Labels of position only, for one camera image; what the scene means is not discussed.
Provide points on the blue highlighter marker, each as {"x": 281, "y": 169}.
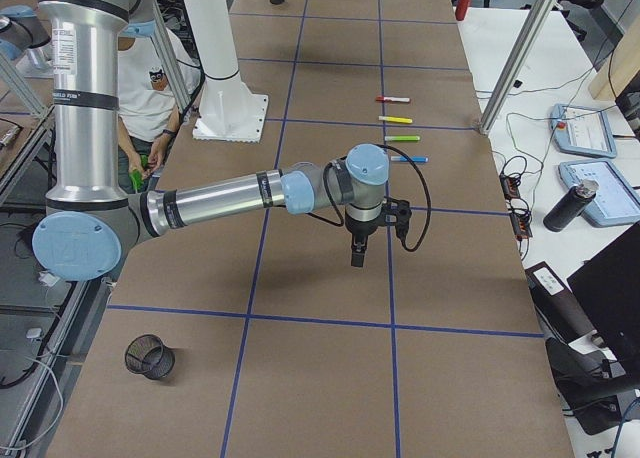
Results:
{"x": 414, "y": 159}

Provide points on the aluminium frame post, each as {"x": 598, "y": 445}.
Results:
{"x": 525, "y": 40}

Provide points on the person in white shirt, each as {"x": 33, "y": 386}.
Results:
{"x": 148, "y": 117}

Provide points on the yellow highlighter marker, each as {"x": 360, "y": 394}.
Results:
{"x": 394, "y": 119}

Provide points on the right black mesh cup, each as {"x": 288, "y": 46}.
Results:
{"x": 147, "y": 355}

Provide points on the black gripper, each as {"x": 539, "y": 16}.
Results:
{"x": 361, "y": 226}

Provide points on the green highlighter marker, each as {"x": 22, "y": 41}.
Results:
{"x": 402, "y": 138}

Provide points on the lower blue teach pendant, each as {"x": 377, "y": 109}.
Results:
{"x": 615, "y": 203}

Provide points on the blue teach pendant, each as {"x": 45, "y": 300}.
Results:
{"x": 582, "y": 131}
{"x": 615, "y": 203}

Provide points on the red and white marker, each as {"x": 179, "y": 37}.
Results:
{"x": 392, "y": 99}

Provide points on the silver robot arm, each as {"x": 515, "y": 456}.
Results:
{"x": 91, "y": 223}

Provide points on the upper blue teach pendant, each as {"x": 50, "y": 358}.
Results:
{"x": 582, "y": 131}

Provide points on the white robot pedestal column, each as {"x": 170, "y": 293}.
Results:
{"x": 228, "y": 110}

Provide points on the black water bottle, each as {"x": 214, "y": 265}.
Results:
{"x": 571, "y": 205}

